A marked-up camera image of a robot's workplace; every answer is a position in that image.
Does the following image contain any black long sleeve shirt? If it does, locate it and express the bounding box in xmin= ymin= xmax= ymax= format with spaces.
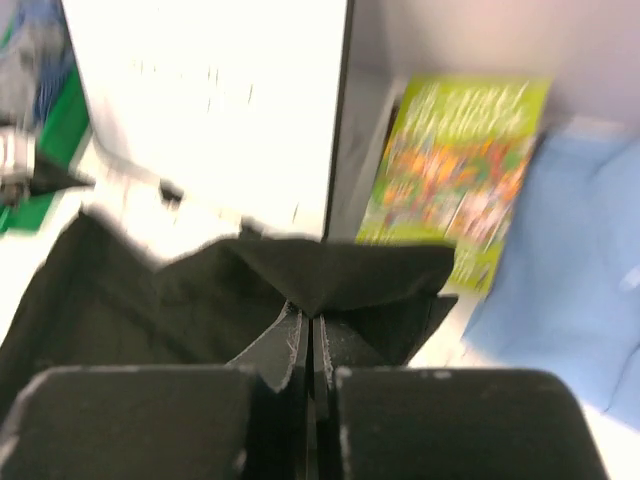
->
xmin=1 ymin=214 xmax=454 ymax=404

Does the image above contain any folded light blue shirt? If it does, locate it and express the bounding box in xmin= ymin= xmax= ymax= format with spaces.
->
xmin=464 ymin=134 xmax=639 ymax=427

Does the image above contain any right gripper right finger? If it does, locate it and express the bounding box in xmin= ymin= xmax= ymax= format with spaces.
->
xmin=312 ymin=295 xmax=607 ymax=479

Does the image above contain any green treehouse book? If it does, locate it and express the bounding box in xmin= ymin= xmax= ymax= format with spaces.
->
xmin=356 ymin=75 xmax=551 ymax=296

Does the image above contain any grey crumpled shirt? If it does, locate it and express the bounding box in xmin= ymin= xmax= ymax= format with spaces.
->
xmin=1 ymin=27 xmax=67 ymax=129

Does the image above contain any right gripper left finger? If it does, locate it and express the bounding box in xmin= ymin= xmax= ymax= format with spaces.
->
xmin=1 ymin=306 xmax=308 ymax=479

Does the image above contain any blue checked shirt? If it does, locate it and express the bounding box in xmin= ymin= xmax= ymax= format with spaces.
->
xmin=31 ymin=1 xmax=75 ymax=125

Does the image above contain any white whiteboard with red writing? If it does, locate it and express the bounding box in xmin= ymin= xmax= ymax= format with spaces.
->
xmin=63 ymin=1 xmax=354 ymax=239

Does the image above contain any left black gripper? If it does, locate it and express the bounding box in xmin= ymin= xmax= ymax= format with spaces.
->
xmin=1 ymin=126 xmax=95 ymax=205

